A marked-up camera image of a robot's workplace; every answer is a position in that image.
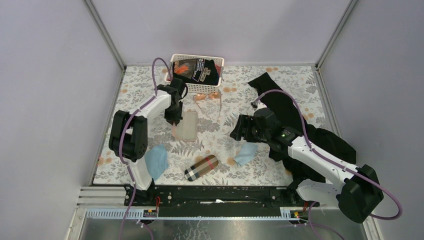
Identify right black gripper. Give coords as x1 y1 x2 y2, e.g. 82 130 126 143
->
229 114 270 143

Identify pink glasses case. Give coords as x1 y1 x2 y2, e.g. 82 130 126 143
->
171 111 198 142

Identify blue cleaning cloth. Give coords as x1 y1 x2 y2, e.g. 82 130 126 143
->
234 142 258 167
144 144 169 181

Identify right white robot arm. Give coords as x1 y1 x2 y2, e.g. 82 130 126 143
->
229 107 384 223

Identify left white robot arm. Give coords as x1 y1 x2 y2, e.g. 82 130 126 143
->
108 79 188 206

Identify orange lens sunglasses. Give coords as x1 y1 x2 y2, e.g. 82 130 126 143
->
192 92 222 123

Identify black garment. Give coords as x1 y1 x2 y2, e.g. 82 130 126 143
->
248 72 357 183

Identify white plastic basket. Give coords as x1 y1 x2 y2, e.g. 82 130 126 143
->
165 53 225 94

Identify black packaged items in basket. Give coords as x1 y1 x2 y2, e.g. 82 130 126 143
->
172 58 220 86

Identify plaid glasses case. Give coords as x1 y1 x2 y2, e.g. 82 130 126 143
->
184 154 219 182

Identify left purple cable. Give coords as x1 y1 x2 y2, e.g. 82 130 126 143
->
118 57 174 240

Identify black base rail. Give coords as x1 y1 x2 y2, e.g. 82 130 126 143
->
124 185 311 218

